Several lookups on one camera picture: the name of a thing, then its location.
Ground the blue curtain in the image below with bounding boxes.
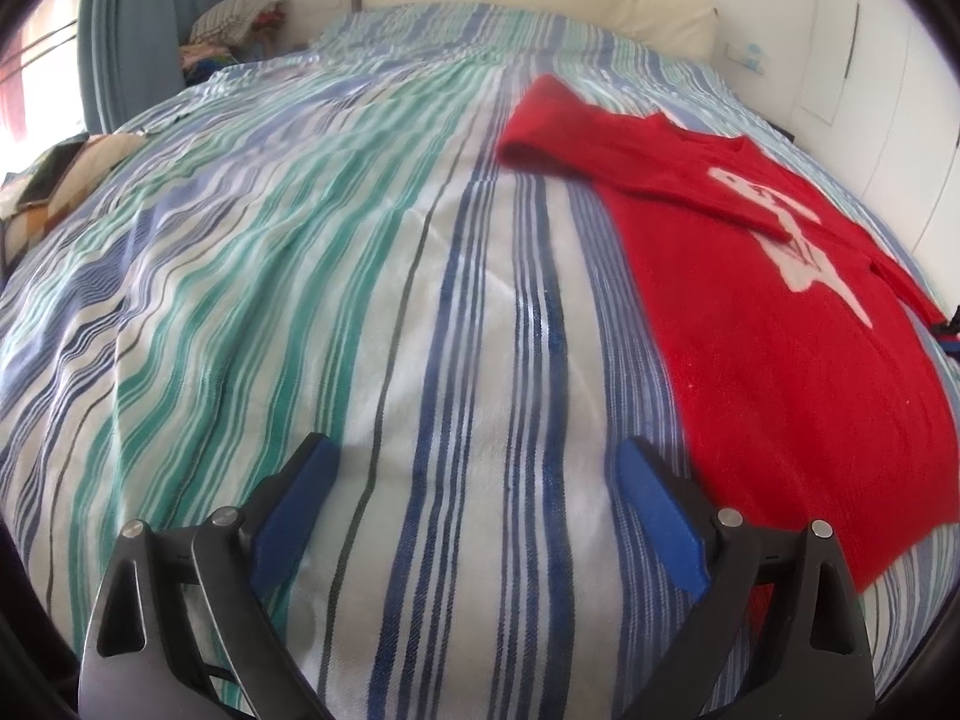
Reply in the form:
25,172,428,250
77,0,260,134

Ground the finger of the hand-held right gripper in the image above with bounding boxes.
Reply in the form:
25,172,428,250
932,305,960,358

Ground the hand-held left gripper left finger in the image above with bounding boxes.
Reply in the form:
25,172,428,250
79,431,342,720

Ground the small black cord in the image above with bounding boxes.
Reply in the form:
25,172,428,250
135,112,192,140

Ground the beige patchwork cloth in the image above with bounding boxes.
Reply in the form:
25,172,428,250
0,131,145,260

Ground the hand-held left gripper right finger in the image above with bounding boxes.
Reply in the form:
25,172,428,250
615,435,878,720

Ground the striped bed cover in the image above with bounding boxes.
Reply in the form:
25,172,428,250
0,1,960,720

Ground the pile of folded clothes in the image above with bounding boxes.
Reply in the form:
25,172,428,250
180,0,295,83

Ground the red sweater with white print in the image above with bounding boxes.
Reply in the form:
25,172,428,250
496,75,960,593

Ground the white wardrobe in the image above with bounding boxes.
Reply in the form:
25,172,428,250
780,0,960,256

